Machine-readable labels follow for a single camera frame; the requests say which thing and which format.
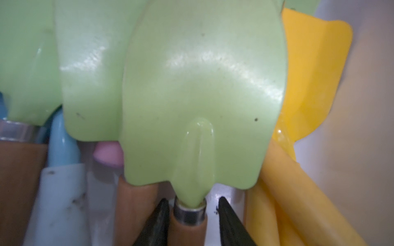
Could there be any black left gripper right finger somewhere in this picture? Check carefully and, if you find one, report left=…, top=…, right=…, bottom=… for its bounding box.
left=218, top=196, right=256, bottom=246

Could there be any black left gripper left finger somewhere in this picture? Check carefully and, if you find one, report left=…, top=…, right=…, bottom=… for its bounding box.
left=133, top=198, right=170, bottom=246

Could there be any green shovel wooden handle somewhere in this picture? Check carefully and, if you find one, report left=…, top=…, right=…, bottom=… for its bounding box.
left=54, top=0, right=159, bottom=246
left=120, top=1, right=288, bottom=246

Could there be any light blue shovel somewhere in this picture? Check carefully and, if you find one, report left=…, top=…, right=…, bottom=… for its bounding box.
left=23, top=107, right=91, bottom=246

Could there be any white storage box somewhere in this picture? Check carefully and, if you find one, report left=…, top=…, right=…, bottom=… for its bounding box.
left=86, top=0, right=394, bottom=246

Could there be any yellow plastic shovel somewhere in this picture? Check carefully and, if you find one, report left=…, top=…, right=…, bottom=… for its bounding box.
left=260, top=7, right=365, bottom=246

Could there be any pink handled purple shovel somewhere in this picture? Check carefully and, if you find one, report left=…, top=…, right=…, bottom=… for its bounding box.
left=93, top=141, right=124, bottom=168

